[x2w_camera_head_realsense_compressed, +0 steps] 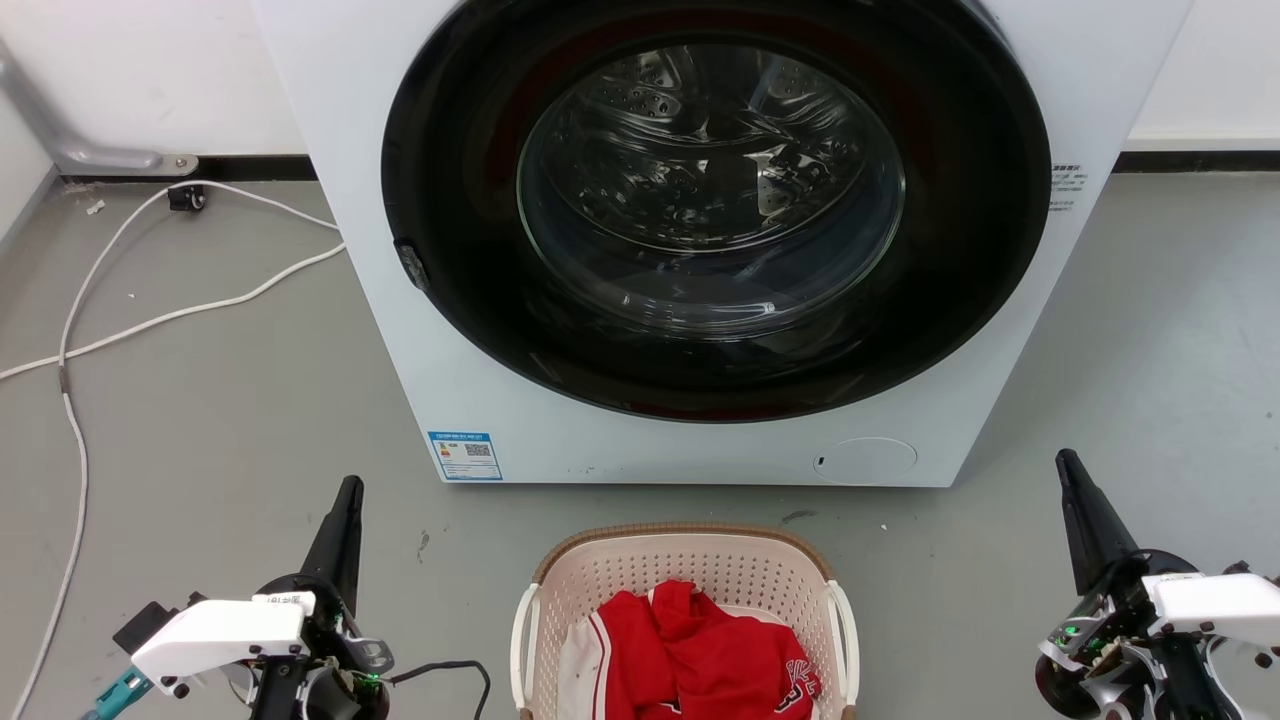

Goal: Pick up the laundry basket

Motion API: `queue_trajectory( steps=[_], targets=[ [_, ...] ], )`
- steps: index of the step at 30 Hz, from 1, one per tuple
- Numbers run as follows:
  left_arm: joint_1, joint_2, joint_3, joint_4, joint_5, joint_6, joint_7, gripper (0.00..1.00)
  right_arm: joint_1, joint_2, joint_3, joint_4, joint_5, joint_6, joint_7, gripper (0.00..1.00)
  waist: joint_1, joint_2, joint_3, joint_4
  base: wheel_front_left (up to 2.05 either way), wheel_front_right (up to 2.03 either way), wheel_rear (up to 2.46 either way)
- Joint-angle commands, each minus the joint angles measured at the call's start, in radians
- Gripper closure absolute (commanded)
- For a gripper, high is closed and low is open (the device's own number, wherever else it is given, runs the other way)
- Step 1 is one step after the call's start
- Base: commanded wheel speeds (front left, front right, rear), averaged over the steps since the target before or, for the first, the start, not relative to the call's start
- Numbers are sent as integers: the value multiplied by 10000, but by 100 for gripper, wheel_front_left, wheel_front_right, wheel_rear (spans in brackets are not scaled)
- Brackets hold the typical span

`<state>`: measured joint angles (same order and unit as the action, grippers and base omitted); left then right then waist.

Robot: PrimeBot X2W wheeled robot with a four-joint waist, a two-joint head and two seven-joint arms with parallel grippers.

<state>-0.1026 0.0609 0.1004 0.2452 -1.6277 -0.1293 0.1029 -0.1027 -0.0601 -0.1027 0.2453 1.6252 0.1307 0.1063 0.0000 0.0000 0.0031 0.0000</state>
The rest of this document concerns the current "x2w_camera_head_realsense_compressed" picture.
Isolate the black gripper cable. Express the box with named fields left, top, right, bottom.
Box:
left=384, top=659, right=492, bottom=720

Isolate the beige plastic laundry basket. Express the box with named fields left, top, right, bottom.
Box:
left=510, top=521, right=861, bottom=720

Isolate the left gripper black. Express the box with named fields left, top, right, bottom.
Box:
left=250, top=476, right=395, bottom=720

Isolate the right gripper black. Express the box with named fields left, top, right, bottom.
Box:
left=1034, top=449, right=1243, bottom=720

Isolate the thin white power cable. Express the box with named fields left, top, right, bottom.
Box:
left=8, top=180, right=342, bottom=720

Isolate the thick white hose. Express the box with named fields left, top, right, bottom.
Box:
left=0, top=242, right=347, bottom=383

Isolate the round black washer door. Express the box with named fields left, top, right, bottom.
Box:
left=381, top=0, right=1053, bottom=424

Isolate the red jersey garment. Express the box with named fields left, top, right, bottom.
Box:
left=597, top=579, right=823, bottom=720

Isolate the round white filter cover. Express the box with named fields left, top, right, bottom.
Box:
left=812, top=436, right=919, bottom=486

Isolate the blue energy label sticker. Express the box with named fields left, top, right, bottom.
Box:
left=427, top=430, right=504, bottom=483

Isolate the grey metal pipe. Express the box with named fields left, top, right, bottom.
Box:
left=0, top=38, right=199, bottom=178

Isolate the white front-load washing machine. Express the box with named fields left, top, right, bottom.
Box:
left=250, top=0, right=1197, bottom=489

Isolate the white garment with red trim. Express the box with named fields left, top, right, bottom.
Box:
left=555, top=612, right=613, bottom=720

